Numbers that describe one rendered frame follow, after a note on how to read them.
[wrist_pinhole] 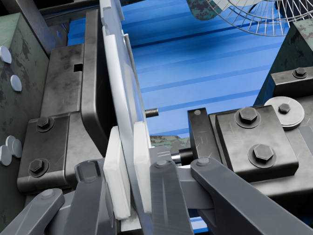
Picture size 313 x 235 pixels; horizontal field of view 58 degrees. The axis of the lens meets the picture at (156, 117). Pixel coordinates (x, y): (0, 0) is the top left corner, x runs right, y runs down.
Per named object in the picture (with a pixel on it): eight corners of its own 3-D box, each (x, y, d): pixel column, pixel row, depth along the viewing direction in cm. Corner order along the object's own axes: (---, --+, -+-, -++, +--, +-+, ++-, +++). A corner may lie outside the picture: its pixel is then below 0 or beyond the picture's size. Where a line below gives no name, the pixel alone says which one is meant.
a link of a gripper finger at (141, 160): (132, 161, 13) (148, 158, 13) (133, 122, 20) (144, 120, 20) (145, 216, 14) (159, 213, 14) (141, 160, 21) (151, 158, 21)
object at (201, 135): (195, 234, 35) (239, 227, 35) (172, 109, 47) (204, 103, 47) (198, 258, 48) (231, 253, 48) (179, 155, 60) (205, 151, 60)
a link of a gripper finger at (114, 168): (131, 218, 14) (116, 222, 14) (130, 162, 21) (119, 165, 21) (118, 164, 13) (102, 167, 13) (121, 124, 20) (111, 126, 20)
